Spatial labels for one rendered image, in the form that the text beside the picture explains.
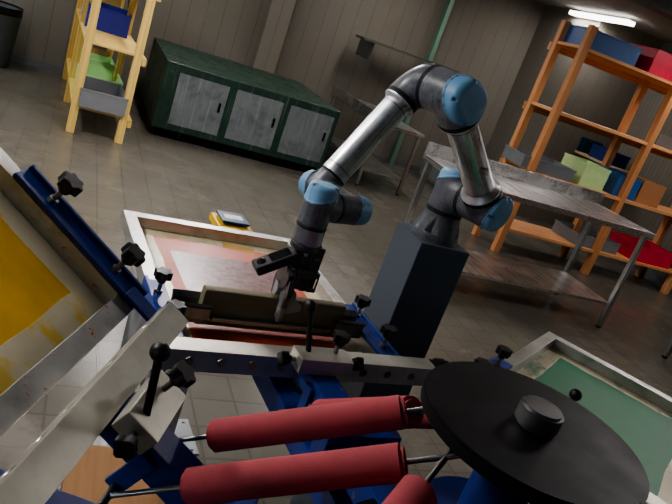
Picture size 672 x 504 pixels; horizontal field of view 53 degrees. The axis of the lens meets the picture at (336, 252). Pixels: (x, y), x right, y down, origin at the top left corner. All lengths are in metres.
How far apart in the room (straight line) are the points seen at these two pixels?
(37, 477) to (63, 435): 0.07
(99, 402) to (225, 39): 8.60
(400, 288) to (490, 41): 8.89
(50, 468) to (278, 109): 6.86
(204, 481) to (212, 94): 6.62
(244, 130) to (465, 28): 4.31
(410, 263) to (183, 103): 5.54
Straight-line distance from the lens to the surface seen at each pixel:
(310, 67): 9.74
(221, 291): 1.60
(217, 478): 0.93
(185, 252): 2.04
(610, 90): 10.52
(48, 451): 0.88
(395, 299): 2.11
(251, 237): 2.23
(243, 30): 9.45
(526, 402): 0.93
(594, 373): 2.39
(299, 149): 7.75
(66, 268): 1.25
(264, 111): 7.54
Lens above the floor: 1.72
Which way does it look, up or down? 18 degrees down
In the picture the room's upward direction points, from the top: 20 degrees clockwise
